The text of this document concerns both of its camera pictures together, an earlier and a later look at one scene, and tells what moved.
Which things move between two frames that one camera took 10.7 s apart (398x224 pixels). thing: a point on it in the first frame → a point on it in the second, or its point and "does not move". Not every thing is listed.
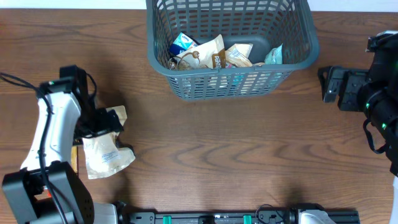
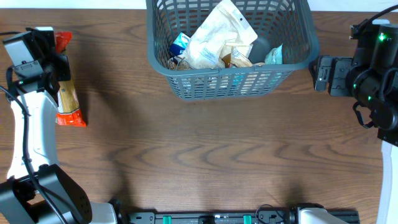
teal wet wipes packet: [275, 56] does not move
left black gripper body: [97, 121] → [57, 66]
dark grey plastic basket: [266, 24] does not move
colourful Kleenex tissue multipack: [181, 43] does not move
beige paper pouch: [102, 154] → [227, 24]
